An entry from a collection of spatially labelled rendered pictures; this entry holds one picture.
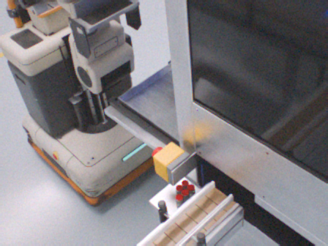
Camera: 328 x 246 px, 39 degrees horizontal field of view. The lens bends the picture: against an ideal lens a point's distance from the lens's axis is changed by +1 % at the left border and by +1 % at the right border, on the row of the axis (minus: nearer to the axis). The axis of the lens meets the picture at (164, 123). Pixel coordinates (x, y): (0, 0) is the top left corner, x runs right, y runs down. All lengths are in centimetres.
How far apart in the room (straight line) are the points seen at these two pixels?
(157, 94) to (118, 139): 75
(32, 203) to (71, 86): 68
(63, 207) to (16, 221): 24
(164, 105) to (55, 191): 116
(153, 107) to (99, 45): 47
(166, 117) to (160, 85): 17
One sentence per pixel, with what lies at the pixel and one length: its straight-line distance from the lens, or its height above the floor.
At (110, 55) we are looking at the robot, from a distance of 197.
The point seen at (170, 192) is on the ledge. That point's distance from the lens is 132.
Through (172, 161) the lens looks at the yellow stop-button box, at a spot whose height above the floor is 103.
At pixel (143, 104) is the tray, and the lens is 158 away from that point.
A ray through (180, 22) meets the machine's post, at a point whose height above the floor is 142.
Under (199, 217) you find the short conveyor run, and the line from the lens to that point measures 121.
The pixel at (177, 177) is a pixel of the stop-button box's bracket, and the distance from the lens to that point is 122.
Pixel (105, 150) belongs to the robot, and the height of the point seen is 28.
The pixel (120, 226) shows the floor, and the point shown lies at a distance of 234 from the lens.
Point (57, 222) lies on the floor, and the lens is 244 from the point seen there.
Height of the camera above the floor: 194
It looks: 45 degrees down
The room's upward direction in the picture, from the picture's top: 8 degrees counter-clockwise
